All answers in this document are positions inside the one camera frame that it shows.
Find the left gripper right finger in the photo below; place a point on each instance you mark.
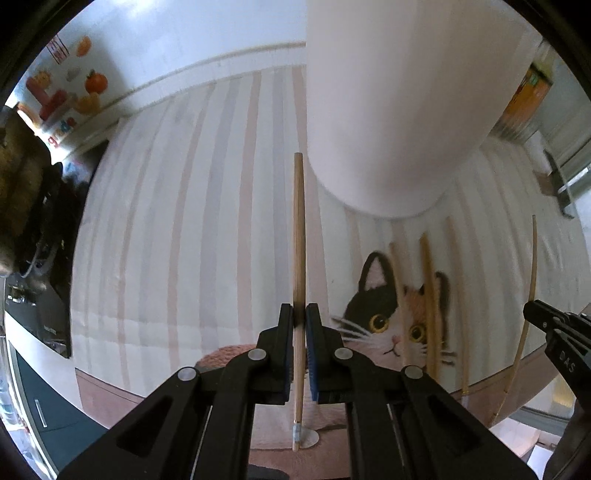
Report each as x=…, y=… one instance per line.
x=402, y=424

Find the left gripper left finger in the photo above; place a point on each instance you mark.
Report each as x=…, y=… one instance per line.
x=195, y=425

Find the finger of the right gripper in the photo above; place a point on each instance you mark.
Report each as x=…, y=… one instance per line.
x=575, y=328

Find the wooden chopstick green band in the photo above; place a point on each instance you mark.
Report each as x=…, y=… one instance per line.
x=299, y=297

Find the teal cabinet door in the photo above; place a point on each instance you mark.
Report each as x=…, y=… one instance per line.
x=60, y=428

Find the brown card wallet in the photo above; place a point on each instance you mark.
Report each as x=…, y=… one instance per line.
x=547, y=186

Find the striped cat print mat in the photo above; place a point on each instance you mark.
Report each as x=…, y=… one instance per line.
x=185, y=251

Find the orange label sauce bottle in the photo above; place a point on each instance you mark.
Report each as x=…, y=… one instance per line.
x=529, y=96

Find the cream cylindrical utensil holder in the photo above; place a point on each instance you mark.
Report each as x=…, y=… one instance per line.
x=401, y=93

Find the stainless steel stock pot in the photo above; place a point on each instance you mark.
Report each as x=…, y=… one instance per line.
x=24, y=160

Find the fruit cartoon wall sticker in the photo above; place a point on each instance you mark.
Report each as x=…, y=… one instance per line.
x=61, y=89

